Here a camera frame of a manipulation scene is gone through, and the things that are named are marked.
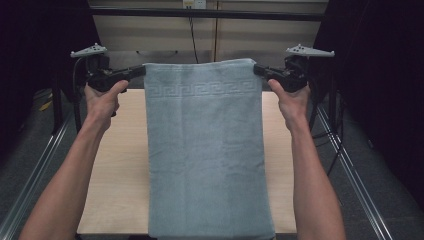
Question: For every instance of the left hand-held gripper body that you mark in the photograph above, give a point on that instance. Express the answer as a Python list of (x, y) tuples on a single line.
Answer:
[(100, 75)]

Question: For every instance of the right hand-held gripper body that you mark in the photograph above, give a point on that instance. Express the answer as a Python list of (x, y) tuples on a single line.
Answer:
[(293, 76)]

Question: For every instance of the light blue towel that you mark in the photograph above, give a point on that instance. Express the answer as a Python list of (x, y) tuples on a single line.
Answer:
[(210, 143)]

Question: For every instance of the person's right hand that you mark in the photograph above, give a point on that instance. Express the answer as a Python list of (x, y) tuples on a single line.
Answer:
[(295, 106)]

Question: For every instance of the person's left hand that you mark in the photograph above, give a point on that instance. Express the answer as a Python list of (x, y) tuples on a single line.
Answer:
[(101, 106)]

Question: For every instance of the black metal stand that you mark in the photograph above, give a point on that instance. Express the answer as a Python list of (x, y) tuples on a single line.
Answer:
[(332, 100), (57, 110)]

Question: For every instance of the dark curtain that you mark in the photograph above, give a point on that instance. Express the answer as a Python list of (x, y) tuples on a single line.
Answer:
[(383, 83), (30, 50)]

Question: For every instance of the black horizontal bar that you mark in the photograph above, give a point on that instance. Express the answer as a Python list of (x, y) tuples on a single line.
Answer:
[(206, 14)]

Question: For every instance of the white wall outlet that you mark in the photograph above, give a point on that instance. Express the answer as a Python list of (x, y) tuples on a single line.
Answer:
[(194, 3)]

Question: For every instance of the aluminium floor rail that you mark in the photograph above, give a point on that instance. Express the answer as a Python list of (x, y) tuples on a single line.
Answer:
[(30, 186), (353, 173)]

